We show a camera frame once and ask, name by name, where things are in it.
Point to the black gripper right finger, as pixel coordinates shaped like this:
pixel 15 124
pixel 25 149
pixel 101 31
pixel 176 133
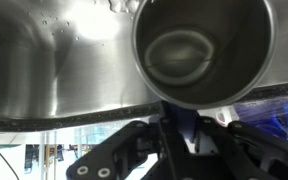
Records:
pixel 249 153

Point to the stainless steel sink basin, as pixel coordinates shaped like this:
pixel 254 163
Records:
pixel 61 58

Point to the blue steel-lined mug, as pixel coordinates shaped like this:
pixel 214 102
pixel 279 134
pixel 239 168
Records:
pixel 202 54

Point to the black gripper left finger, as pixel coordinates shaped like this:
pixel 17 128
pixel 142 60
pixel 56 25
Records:
pixel 120 154

